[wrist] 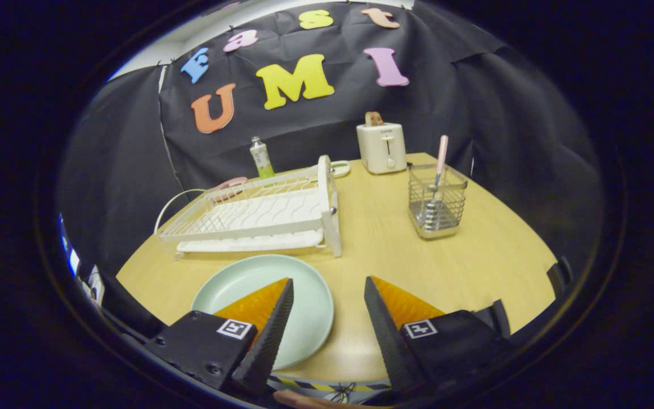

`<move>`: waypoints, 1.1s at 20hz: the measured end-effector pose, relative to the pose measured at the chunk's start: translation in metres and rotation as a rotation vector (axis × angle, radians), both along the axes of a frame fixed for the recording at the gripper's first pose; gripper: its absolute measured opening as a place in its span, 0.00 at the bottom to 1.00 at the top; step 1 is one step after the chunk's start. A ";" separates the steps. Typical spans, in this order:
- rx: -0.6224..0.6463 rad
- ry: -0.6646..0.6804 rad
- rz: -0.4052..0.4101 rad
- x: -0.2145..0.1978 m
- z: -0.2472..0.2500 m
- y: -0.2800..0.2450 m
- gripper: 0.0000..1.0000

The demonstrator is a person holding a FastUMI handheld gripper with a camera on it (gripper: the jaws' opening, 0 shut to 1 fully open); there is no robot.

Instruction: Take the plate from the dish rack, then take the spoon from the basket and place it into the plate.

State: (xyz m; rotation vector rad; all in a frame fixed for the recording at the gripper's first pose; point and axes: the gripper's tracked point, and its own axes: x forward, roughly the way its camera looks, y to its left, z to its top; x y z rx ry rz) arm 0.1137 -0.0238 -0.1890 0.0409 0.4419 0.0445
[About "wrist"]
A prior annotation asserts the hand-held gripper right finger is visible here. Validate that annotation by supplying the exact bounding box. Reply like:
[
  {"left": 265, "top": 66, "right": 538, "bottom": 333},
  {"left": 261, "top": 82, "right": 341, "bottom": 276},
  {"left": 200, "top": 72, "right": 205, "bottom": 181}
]
[{"left": 364, "top": 276, "right": 512, "bottom": 398}]

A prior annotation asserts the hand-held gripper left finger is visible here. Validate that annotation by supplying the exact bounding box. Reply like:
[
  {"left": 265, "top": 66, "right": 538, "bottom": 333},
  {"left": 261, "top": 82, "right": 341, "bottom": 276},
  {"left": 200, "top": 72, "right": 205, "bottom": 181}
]
[{"left": 148, "top": 277, "right": 295, "bottom": 398}]

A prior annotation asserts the mint green plate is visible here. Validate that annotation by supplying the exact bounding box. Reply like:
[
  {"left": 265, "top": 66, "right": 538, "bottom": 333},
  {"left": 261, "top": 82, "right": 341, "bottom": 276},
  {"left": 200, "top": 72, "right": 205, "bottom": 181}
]
[{"left": 191, "top": 254, "right": 335, "bottom": 371}]

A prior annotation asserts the white dish rack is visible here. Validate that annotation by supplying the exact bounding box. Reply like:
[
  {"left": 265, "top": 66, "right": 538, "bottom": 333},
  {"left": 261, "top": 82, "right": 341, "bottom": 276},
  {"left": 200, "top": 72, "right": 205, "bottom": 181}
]
[{"left": 154, "top": 155, "right": 343, "bottom": 261}]

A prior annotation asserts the metal wire basket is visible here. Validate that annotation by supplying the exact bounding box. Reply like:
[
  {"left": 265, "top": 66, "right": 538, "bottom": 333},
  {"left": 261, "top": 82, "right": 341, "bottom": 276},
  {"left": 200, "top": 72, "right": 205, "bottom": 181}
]
[{"left": 408, "top": 164, "right": 468, "bottom": 240}]

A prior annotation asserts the pink handled metal spoon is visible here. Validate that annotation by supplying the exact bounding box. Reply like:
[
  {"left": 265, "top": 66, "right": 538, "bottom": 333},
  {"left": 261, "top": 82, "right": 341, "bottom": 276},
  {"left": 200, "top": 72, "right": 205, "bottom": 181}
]
[{"left": 422, "top": 135, "right": 449, "bottom": 231}]

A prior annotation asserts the pink divided plate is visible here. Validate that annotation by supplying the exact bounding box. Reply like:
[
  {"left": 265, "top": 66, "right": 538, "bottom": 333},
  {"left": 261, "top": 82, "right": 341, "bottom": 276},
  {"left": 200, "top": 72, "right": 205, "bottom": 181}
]
[{"left": 213, "top": 177, "right": 248, "bottom": 201}]

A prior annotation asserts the green dish soap bottle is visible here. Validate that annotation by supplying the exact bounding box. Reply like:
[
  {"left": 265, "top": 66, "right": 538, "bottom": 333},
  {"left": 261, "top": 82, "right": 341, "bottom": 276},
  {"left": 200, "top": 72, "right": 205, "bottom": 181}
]
[{"left": 249, "top": 136, "right": 275, "bottom": 180}]

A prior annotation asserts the yellow black hazard tape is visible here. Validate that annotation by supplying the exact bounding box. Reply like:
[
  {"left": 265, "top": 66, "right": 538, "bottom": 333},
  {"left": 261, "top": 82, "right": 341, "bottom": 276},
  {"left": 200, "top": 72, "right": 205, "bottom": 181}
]
[{"left": 269, "top": 375, "right": 391, "bottom": 394}]

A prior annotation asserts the white object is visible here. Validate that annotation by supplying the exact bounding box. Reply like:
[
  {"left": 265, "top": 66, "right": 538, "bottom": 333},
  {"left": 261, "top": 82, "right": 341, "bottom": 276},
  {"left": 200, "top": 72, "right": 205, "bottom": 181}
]
[{"left": 80, "top": 264, "right": 105, "bottom": 304}]

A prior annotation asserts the white toaster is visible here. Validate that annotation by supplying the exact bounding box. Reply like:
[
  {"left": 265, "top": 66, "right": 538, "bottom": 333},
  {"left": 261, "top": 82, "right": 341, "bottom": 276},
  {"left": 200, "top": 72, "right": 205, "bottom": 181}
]
[{"left": 356, "top": 122, "right": 408, "bottom": 175}]

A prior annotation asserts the black backdrop cloth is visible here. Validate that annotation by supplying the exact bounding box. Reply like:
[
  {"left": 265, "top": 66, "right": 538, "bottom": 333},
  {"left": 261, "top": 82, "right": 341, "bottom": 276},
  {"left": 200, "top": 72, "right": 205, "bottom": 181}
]
[{"left": 57, "top": 0, "right": 606, "bottom": 279}]

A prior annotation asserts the black cable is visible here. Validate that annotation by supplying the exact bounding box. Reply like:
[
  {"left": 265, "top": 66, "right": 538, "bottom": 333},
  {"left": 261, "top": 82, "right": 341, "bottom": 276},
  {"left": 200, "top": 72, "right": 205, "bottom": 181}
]
[{"left": 324, "top": 382, "right": 363, "bottom": 403}]

